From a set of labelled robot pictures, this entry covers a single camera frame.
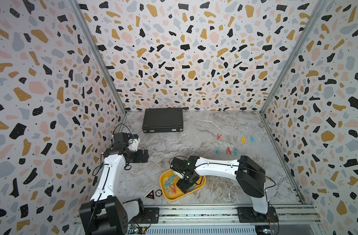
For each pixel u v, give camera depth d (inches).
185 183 28.7
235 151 38.8
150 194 31.8
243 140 40.6
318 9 28.3
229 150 38.7
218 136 41.9
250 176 19.7
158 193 32.0
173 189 32.1
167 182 32.9
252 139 41.5
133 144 29.5
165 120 42.9
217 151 38.4
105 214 15.2
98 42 32.9
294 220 29.3
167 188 32.1
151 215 28.9
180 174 26.2
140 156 28.7
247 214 28.8
